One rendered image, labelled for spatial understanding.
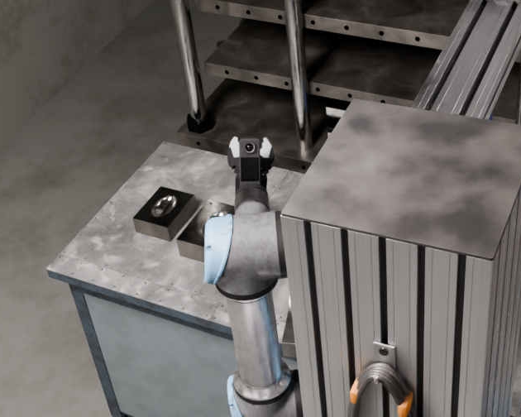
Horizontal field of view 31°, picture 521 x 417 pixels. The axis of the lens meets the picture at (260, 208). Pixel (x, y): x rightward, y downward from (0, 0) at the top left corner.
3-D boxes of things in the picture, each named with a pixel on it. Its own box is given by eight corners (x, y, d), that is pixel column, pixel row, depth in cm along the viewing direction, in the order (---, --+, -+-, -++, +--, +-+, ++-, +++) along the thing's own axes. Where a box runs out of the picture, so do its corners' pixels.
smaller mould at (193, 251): (222, 268, 282) (219, 251, 278) (179, 256, 289) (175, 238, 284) (252, 227, 295) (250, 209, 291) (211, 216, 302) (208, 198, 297)
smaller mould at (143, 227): (170, 242, 294) (167, 227, 290) (136, 232, 299) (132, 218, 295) (198, 208, 305) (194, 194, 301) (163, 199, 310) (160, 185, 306)
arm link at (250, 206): (236, 265, 196) (231, 234, 191) (236, 230, 205) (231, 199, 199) (274, 261, 196) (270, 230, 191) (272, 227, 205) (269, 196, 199)
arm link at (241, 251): (307, 439, 191) (284, 241, 156) (233, 446, 192) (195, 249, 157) (303, 393, 201) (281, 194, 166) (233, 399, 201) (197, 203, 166)
